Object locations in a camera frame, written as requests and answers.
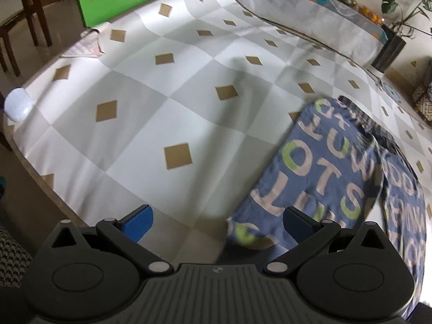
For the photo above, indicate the green plastic chair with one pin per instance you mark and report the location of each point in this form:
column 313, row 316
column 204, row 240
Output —
column 118, row 0

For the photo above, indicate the cloth-covered side table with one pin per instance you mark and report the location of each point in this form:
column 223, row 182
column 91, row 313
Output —
column 303, row 20

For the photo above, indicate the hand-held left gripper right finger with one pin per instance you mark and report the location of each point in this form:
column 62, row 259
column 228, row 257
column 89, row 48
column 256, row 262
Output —
column 297, row 224

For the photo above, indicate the white egg-shaped object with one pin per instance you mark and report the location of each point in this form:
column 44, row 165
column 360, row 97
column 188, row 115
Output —
column 18, row 105

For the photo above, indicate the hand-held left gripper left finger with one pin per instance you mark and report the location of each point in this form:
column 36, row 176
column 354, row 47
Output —
column 138, row 224

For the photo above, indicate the large-leaf green plant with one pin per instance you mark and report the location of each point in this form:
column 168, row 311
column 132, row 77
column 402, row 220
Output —
column 405, row 13

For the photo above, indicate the round pale blue disc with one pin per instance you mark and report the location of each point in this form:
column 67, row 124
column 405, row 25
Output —
column 391, row 91

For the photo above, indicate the pile of oranges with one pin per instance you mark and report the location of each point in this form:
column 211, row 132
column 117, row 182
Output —
column 369, row 13

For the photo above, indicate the black white patterned cushion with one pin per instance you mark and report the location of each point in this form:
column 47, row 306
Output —
column 15, row 260

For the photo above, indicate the dark wooden chair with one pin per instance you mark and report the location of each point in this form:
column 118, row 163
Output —
column 30, row 6

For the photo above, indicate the folded printed paper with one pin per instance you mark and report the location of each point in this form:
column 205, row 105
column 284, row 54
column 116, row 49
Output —
column 84, row 45

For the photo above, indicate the blue letter-print pants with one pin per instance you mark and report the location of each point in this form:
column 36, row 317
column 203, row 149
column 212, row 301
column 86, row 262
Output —
column 320, row 175

